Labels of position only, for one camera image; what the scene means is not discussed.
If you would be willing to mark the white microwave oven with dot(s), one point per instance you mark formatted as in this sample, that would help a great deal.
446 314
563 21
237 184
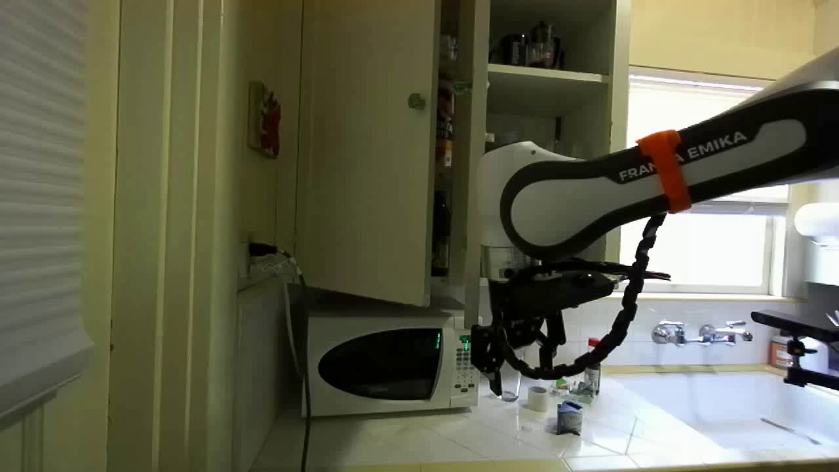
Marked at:
383 369

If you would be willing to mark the white slatted window blind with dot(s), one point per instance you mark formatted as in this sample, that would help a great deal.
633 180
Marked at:
40 192

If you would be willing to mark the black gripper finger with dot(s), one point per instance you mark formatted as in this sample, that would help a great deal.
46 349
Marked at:
488 357
552 349

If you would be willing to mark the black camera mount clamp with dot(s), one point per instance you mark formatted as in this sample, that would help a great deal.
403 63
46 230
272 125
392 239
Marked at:
800 324

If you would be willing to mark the wide white roller blind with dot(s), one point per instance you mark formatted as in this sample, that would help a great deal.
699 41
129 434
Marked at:
699 105

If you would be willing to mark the blue and white mug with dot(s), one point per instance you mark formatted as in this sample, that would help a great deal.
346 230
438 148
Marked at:
570 417

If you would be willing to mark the cream cabinet door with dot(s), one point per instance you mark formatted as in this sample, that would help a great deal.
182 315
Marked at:
369 148

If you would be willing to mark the cream wall cabinet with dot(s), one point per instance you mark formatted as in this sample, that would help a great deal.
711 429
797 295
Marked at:
547 80

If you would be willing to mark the red wall hanging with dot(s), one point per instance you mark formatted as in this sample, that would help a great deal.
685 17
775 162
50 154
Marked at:
266 122

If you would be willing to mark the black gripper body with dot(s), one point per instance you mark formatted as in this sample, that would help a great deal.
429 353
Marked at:
534 304

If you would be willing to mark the chrome sink faucet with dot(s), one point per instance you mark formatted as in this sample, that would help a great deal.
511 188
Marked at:
699 332

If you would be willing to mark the black plug adapter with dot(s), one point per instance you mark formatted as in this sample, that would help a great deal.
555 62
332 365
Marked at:
262 251

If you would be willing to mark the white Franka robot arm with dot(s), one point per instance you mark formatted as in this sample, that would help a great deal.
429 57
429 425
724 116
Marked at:
567 201

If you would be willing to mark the clear bag with green items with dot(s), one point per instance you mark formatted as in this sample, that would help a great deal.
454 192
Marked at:
567 387

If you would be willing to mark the dark sauce bottle red cap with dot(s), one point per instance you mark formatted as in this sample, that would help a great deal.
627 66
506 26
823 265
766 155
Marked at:
594 378

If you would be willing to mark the dark glass pot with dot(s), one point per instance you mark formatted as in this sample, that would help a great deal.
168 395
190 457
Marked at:
534 47

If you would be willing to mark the tall clear drinking glass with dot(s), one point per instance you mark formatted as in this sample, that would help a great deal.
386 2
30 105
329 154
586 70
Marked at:
511 390

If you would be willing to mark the green cabinet door knob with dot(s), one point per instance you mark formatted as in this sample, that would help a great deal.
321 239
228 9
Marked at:
417 100

